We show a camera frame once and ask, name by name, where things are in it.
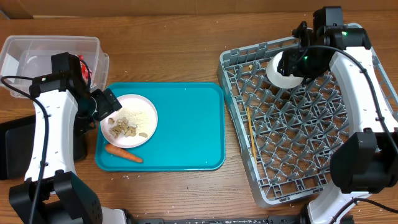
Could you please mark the grey dishwasher rack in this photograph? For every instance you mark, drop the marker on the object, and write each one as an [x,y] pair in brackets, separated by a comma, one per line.
[295,130]

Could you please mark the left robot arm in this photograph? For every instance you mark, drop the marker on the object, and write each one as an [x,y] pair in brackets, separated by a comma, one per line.
[52,192]

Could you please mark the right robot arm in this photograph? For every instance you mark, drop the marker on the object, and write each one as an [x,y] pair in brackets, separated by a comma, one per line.
[367,162]

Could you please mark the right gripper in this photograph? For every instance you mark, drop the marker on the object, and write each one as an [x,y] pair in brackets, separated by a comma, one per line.
[290,63]

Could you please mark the clear plastic bin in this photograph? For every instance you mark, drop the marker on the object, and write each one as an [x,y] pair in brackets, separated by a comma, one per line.
[30,56]

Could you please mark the red snack wrapper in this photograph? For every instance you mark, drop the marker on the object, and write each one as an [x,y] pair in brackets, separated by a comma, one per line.
[86,72]

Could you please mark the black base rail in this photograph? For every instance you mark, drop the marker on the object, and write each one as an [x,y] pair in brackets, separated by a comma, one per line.
[274,219]

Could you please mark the black plastic tray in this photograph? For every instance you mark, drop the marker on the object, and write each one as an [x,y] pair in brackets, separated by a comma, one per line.
[17,140]

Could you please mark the orange carrot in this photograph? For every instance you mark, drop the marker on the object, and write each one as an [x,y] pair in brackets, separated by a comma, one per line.
[119,152]

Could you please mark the wooden chopstick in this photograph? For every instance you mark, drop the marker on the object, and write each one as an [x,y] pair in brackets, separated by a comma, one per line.
[253,147]

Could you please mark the white bowl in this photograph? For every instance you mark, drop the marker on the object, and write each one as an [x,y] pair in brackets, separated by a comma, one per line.
[276,78]

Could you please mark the teal serving tray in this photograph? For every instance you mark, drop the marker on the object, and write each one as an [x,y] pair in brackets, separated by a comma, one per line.
[190,133]

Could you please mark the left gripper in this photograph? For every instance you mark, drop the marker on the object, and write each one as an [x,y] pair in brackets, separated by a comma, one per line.
[107,103]

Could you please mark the pink round plate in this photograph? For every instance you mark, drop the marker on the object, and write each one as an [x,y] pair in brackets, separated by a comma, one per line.
[140,112]

